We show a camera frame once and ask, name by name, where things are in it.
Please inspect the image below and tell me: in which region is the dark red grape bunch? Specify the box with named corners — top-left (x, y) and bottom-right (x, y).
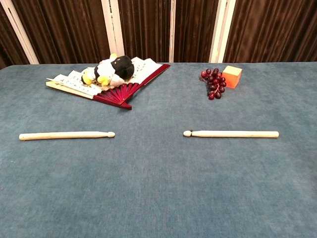
top-left (199, 68), bottom-right (227, 101)

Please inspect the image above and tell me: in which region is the pale wooden drumstick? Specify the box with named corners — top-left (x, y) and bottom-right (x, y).
top-left (183, 130), bottom-right (280, 138)
top-left (19, 131), bottom-right (116, 141)

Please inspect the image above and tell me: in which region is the thin white stand pole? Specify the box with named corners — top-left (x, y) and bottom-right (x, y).
top-left (169, 0), bottom-right (176, 63)

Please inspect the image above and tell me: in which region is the blue fabric table mat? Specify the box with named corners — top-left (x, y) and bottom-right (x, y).
top-left (0, 61), bottom-right (317, 238)

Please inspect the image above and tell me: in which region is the black white yellow plush toy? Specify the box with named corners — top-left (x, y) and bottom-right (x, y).
top-left (81, 53), bottom-right (136, 87)

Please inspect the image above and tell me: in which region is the brown pleated curtain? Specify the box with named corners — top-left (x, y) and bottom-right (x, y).
top-left (0, 0), bottom-right (317, 70)

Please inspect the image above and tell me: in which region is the orange yellow cube block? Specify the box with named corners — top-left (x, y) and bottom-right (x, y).
top-left (221, 65), bottom-right (243, 89)

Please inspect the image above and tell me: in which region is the red ribbed paper folding fan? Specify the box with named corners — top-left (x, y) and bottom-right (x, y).
top-left (45, 56), bottom-right (171, 111)

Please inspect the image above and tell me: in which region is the white partition frame post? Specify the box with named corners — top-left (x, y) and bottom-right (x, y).
top-left (101, 0), bottom-right (125, 57)
top-left (0, 0), bottom-right (40, 65)
top-left (209, 0), bottom-right (236, 63)

